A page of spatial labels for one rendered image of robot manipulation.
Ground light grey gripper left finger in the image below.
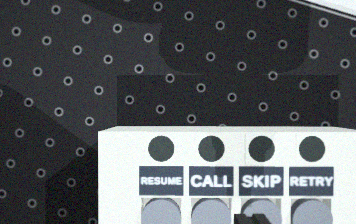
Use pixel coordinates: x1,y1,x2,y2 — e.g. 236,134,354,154
233,213,254,224

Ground white operator panel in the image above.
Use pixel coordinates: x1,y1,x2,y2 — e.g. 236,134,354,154
98,126,356,224

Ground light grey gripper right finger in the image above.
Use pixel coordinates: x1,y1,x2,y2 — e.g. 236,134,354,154
249,214,271,224

